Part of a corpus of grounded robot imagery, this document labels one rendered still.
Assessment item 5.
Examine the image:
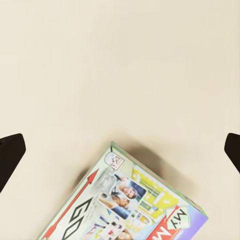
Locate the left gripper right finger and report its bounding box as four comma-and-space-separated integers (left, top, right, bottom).
224, 133, 240, 173

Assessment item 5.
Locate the board game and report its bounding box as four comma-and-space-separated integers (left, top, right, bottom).
36, 140, 209, 240

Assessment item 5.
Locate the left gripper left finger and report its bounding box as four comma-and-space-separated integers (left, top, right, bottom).
0, 133, 26, 193

